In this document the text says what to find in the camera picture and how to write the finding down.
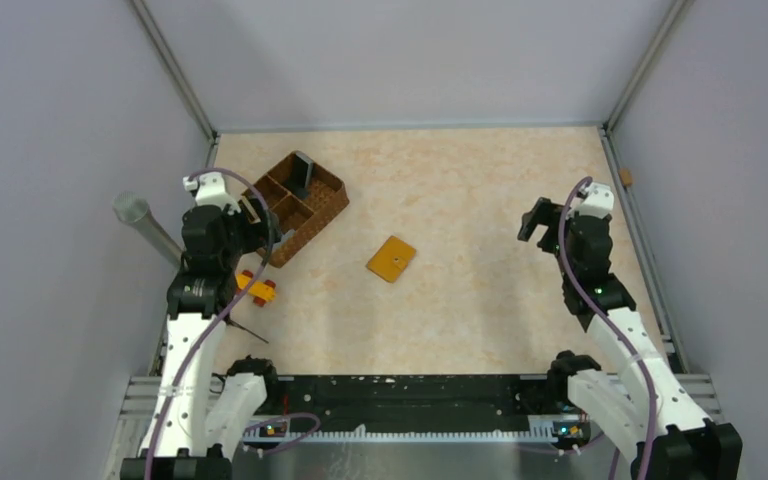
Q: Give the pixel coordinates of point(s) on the grey card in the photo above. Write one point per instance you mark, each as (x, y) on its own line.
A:
(300, 177)

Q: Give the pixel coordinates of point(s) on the orange leather card holder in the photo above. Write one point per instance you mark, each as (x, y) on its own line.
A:
(392, 259)

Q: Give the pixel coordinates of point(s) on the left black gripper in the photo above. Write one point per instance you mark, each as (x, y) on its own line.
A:
(264, 232)

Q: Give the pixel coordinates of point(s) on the gold card in basket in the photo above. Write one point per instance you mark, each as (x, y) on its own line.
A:
(253, 217)

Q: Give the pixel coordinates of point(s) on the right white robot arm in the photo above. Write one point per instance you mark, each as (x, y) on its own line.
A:
(643, 409)

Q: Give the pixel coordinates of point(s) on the black microphone tripod stand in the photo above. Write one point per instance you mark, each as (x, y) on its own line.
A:
(235, 324)

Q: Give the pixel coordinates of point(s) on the silver microphone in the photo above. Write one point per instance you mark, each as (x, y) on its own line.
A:
(134, 211)

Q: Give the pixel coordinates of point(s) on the brown wicker divided basket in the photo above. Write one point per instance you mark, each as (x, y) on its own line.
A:
(301, 220)

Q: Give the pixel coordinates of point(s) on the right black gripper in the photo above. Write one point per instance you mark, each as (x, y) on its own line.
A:
(546, 213)

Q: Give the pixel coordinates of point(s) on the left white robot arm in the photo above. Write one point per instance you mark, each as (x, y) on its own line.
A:
(187, 438)

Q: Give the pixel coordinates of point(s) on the small wooden block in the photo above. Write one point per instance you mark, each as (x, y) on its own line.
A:
(626, 177)

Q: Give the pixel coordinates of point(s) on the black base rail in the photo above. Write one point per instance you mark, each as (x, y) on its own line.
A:
(520, 405)

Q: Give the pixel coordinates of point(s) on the white perforated cable tray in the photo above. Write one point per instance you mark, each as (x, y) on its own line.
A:
(410, 437)

